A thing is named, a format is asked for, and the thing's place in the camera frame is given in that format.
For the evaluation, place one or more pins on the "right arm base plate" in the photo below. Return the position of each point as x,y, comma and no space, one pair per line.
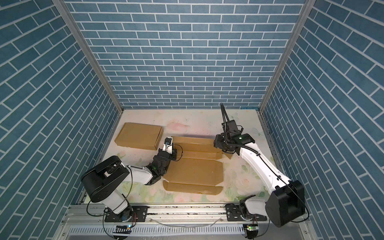
237,213

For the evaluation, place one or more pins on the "aluminium front rail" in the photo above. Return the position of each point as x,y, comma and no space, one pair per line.
185,216

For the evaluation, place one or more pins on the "white slotted cable duct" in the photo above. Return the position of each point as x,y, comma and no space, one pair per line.
158,230

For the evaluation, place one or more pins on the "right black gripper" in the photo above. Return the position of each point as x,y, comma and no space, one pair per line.
217,141

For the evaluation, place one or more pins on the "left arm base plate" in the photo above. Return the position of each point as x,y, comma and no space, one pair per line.
132,214

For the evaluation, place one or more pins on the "cardboard stack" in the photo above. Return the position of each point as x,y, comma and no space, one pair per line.
198,168

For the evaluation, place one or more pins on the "brown cardboard box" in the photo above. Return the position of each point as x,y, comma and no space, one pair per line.
139,136

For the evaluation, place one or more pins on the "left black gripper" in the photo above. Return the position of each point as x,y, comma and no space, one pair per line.
174,157

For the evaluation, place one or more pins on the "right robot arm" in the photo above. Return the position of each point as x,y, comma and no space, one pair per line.
286,200

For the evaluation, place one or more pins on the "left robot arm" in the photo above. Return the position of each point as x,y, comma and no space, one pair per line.
102,181

